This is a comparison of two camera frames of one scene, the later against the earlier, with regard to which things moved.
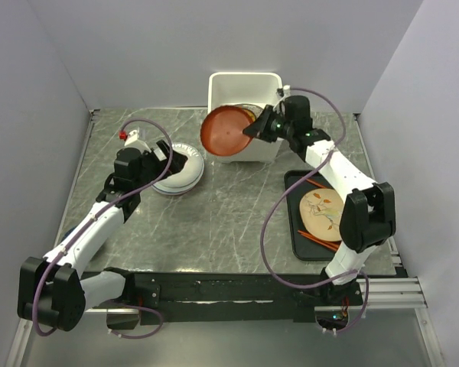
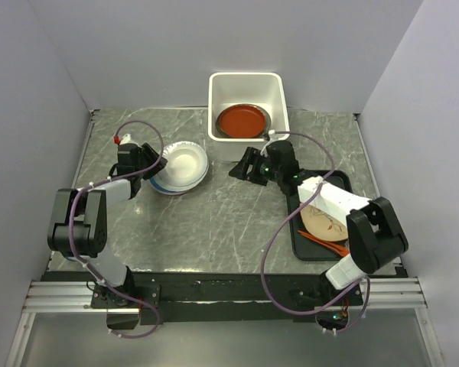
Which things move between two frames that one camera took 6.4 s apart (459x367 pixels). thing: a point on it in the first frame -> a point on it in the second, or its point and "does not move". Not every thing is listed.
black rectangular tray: x=304 y=248 does not move
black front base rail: x=224 y=297 does not move
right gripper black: x=259 y=128 -> x=249 y=158
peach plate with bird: x=321 y=211 does not move
